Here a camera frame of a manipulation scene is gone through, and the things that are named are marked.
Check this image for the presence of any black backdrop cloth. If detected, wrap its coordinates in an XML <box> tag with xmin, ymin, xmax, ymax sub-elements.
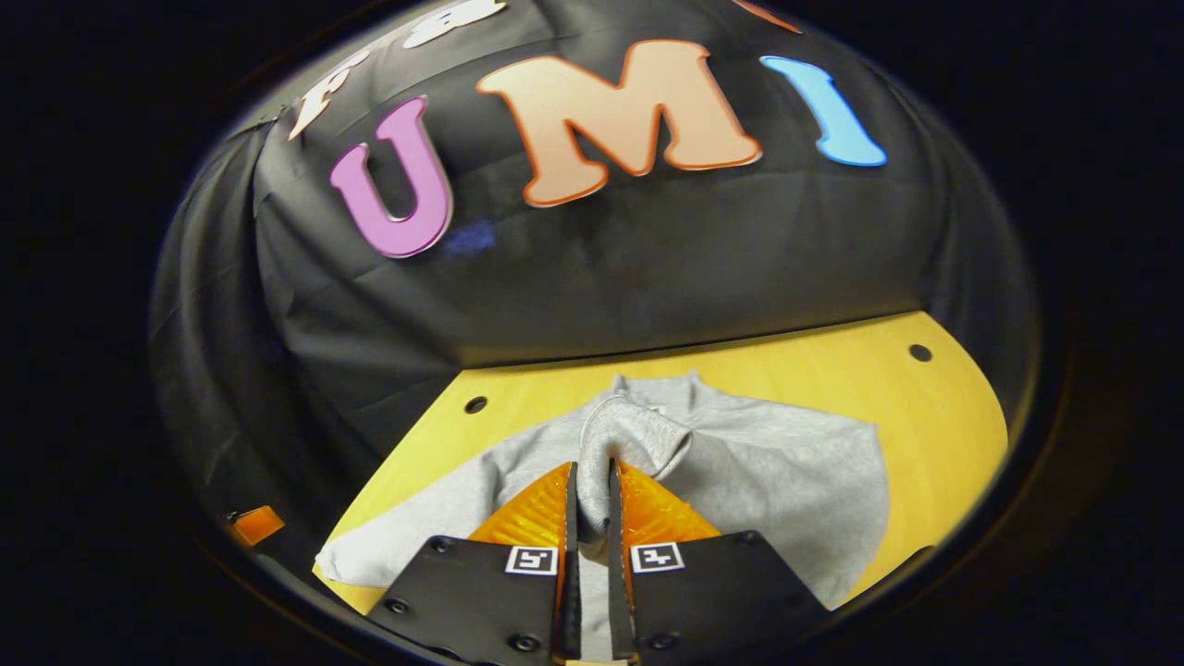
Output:
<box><xmin>148</xmin><ymin>0</ymin><xmax>1042</xmax><ymax>574</ymax></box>

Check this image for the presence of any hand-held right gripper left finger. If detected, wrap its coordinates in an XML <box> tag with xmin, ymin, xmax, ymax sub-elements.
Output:
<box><xmin>368</xmin><ymin>462</ymin><xmax>584</xmax><ymax>666</ymax></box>

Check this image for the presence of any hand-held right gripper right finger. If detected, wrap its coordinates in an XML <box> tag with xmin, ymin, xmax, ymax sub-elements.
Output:
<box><xmin>606</xmin><ymin>458</ymin><xmax>833</xmax><ymax>665</ymax></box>

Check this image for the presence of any grey zip-neck sweatshirt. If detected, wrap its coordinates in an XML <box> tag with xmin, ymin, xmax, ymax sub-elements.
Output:
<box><xmin>314</xmin><ymin>372</ymin><xmax>891</xmax><ymax>662</ymax></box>

